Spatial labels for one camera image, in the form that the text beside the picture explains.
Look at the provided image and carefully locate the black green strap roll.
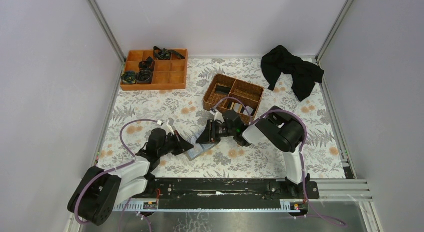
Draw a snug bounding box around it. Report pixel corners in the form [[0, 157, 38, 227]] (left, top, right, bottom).
[[120, 70, 138, 85]]

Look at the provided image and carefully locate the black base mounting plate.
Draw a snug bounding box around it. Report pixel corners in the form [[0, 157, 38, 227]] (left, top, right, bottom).
[[134, 178, 320, 210]]

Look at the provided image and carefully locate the aluminium frame rail front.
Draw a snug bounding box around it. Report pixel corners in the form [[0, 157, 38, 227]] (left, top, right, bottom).
[[76, 178, 373, 212]]

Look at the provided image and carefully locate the brown wicker divided basket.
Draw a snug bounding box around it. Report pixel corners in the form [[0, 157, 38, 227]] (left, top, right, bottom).
[[202, 74, 264, 124]]

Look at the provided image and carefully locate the black strap roll top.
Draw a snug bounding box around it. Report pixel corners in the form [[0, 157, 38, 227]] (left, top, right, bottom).
[[153, 46, 186, 61]]

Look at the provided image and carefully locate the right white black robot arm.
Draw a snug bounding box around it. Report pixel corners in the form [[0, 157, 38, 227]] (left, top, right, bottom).
[[195, 106, 310, 189]]

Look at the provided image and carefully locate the floral patterned table mat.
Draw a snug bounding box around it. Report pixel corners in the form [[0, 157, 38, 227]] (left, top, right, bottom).
[[98, 58, 345, 178]]

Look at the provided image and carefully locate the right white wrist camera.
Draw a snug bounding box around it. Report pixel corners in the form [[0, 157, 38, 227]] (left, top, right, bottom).
[[211, 111, 225, 123]]

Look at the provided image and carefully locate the cards stack in basket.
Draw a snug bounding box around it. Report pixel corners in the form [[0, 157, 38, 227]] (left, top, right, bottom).
[[226, 102, 255, 116]]

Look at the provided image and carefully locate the black strap roll lower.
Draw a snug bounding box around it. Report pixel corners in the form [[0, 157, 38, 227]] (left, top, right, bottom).
[[136, 69, 154, 85]]

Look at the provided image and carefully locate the black credit card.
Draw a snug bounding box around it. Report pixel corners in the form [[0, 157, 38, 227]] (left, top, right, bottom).
[[214, 85, 232, 96]]

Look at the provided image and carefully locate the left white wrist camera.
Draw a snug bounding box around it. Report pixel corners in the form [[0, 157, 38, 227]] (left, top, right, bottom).
[[161, 118, 175, 134]]

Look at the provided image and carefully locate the black crumpled cloth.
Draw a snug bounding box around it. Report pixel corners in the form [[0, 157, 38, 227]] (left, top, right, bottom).
[[261, 45, 325, 101]]

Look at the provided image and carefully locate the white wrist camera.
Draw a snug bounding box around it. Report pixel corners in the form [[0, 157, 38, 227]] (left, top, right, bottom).
[[211, 111, 225, 123], [161, 118, 175, 134]]

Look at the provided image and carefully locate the grey leather card holder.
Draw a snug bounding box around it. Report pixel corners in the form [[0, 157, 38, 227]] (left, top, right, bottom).
[[185, 131, 217, 160]]

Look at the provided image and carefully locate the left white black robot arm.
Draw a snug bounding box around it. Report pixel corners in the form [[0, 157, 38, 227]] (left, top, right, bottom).
[[67, 128, 194, 226]]

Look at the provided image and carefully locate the black strap roll middle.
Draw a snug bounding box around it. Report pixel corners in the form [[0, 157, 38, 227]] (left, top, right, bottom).
[[138, 56, 156, 71]]

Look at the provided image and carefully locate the orange compartment tray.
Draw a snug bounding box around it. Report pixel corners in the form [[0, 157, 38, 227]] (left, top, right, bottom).
[[120, 46, 188, 91]]

